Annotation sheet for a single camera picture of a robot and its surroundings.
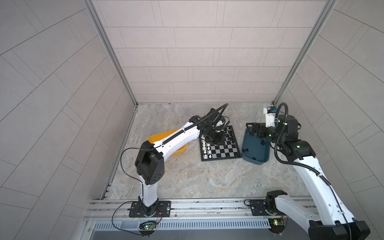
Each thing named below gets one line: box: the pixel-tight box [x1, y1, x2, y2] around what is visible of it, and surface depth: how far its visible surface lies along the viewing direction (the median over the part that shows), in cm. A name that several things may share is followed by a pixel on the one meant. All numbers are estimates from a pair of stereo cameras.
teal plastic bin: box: [241, 127, 271, 165], surface depth 91 cm
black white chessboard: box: [199, 125, 242, 162], surface depth 91 cm
